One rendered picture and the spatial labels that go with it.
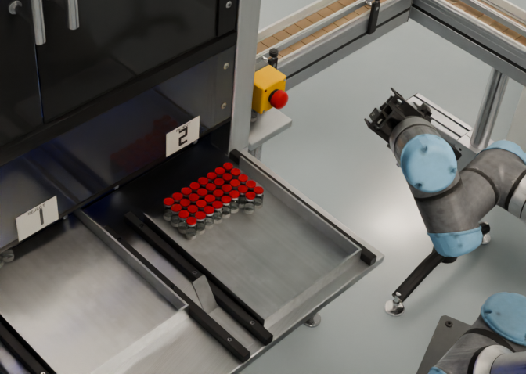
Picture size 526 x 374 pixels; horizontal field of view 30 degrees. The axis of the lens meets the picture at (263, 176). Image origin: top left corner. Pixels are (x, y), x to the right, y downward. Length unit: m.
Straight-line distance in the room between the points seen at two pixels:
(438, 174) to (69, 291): 0.76
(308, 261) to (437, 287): 1.23
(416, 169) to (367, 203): 1.89
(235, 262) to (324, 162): 1.56
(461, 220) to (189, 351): 0.57
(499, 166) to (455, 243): 0.15
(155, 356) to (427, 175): 0.62
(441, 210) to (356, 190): 1.88
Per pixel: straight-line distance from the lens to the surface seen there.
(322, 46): 2.35
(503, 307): 1.74
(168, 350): 1.76
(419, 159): 1.40
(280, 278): 1.87
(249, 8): 1.87
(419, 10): 2.61
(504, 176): 1.54
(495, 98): 2.63
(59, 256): 1.90
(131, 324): 1.79
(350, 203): 3.28
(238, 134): 2.07
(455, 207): 1.45
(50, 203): 1.78
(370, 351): 2.90
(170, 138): 1.90
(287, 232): 1.95
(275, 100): 2.05
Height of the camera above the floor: 2.31
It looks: 44 degrees down
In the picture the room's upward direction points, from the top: 6 degrees clockwise
